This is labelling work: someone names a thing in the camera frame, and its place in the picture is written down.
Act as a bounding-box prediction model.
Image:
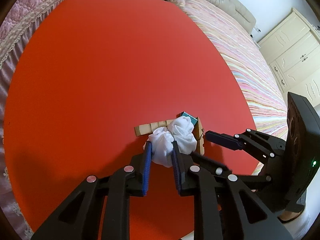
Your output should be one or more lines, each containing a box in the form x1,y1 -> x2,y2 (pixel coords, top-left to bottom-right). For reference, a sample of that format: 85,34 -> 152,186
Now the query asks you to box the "pink quilted cover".
0,0 -> 80,240

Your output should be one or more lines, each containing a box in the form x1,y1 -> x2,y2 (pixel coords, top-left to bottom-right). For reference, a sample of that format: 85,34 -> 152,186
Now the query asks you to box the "cream wardrobe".
257,7 -> 320,107

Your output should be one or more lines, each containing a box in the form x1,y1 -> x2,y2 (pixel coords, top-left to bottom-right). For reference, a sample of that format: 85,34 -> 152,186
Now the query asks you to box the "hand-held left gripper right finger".
171,140 -> 293,240

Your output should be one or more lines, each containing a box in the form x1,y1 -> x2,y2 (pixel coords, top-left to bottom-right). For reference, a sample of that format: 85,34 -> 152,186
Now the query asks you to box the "red table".
4,0 -> 258,240

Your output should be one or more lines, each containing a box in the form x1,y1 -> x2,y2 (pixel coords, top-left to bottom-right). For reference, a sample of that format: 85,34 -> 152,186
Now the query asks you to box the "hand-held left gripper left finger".
31,141 -> 153,240

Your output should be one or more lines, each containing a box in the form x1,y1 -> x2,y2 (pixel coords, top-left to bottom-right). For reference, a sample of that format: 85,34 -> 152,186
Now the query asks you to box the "person's right forearm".
277,205 -> 312,240

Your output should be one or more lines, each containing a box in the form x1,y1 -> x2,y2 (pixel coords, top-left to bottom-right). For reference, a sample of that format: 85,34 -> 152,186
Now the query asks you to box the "white cloth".
149,117 -> 197,167

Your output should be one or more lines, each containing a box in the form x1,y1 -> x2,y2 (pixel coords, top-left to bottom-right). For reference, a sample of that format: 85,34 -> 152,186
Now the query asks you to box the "small teal box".
180,111 -> 196,125

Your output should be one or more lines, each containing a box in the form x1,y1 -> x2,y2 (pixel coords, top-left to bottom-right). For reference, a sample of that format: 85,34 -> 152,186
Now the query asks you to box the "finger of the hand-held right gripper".
190,152 -> 270,184
205,129 -> 287,165

